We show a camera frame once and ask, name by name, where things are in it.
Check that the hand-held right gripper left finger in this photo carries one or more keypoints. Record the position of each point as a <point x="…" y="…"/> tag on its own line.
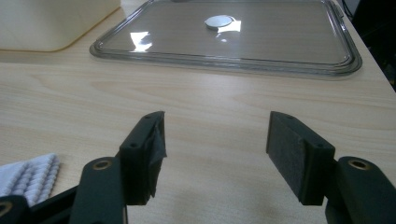
<point x="138" y="161"/>

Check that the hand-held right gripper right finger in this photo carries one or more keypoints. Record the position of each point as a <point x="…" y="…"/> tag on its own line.
<point x="299" y="161"/>

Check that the cream divided storage box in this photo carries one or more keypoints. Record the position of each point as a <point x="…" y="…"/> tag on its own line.
<point x="46" y="21"/>

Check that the clear plastic bag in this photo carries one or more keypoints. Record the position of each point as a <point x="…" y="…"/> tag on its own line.
<point x="28" y="177"/>

